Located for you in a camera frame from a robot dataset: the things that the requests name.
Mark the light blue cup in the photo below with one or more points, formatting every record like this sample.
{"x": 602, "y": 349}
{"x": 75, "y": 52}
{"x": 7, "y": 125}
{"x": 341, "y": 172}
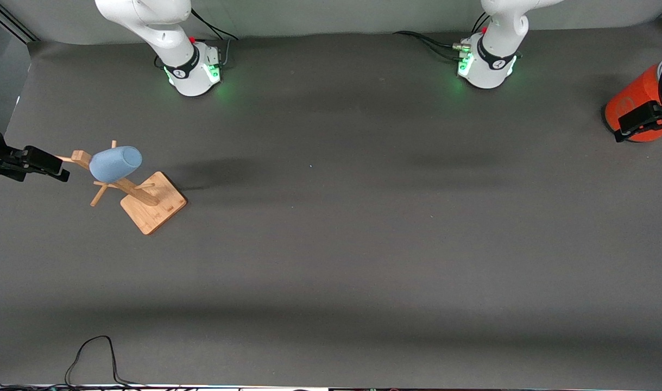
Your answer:
{"x": 113, "y": 163}

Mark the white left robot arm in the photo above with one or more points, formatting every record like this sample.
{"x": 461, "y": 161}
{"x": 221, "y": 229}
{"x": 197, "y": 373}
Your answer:
{"x": 496, "y": 49}

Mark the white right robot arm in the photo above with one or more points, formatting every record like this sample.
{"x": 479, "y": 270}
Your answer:
{"x": 168, "y": 38}

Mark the orange cylindrical can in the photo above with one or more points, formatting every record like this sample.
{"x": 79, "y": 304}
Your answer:
{"x": 626, "y": 103}

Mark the wooden mug tree stand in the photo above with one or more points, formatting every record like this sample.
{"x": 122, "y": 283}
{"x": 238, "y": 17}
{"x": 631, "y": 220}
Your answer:
{"x": 151, "y": 206}

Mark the aluminium frame rail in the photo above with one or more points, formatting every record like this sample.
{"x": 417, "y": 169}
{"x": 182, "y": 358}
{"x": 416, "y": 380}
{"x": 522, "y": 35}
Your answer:
{"x": 16, "y": 24}

